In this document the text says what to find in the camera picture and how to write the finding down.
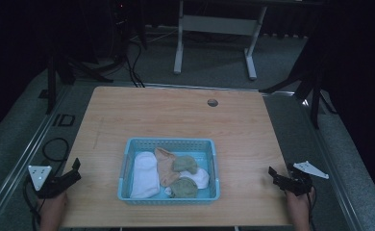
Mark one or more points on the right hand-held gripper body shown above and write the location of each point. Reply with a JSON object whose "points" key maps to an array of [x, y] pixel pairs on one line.
{"points": [[299, 182]]}

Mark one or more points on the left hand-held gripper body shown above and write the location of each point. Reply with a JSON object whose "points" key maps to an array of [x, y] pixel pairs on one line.
{"points": [[49, 186]]}

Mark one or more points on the person's left hand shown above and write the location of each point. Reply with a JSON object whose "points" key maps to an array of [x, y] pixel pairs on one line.
{"points": [[52, 207]]}

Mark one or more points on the person's right hand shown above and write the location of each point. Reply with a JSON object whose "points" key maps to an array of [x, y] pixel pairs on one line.
{"points": [[299, 205]]}

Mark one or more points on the light blue plastic basket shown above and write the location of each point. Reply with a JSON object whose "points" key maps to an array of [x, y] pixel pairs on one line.
{"points": [[129, 195]]}

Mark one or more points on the long white sock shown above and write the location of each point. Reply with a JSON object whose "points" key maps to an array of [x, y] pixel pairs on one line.
{"points": [[145, 176]]}

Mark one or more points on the short white sock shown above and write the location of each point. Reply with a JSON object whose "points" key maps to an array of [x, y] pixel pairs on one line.
{"points": [[199, 178]]}

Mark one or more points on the black metal stand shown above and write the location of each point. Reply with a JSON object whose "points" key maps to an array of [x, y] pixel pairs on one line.
{"points": [[51, 83], [313, 93]]}

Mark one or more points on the tan sock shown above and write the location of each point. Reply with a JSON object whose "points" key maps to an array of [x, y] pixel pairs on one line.
{"points": [[164, 170]]}

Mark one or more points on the green sock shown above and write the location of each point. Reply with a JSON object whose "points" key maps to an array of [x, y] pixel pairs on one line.
{"points": [[185, 163], [184, 188]]}

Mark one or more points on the white metal desk frame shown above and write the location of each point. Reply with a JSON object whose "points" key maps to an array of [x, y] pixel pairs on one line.
{"points": [[219, 25]]}

